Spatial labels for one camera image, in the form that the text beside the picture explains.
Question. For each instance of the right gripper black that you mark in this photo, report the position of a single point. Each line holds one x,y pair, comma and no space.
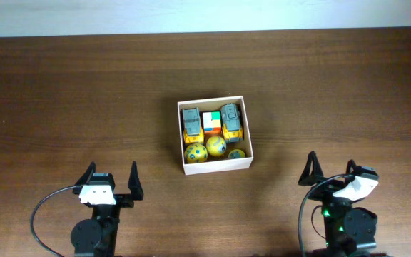
322,193

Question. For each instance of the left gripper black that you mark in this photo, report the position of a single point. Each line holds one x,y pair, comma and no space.
128,200

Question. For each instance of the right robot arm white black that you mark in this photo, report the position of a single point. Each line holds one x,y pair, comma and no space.
349,230

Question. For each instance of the multicolour puzzle cube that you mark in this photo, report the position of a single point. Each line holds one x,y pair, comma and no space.
212,122

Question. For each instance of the yellow wooden pellet drum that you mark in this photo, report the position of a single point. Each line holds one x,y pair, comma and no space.
236,154

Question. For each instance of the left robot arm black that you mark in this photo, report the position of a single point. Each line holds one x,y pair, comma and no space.
96,236

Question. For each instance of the yellow ball blue letters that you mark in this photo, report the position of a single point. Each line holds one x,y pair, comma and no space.
196,153

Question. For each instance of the white cardboard box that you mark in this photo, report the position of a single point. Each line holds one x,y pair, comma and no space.
217,164

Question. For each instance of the yellow grey mixer truck toy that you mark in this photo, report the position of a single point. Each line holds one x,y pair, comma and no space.
231,128

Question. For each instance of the yellow ball with eye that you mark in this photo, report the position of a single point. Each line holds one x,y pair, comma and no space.
216,146

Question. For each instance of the yellow grey dump truck toy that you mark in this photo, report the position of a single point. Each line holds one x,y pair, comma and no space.
192,129

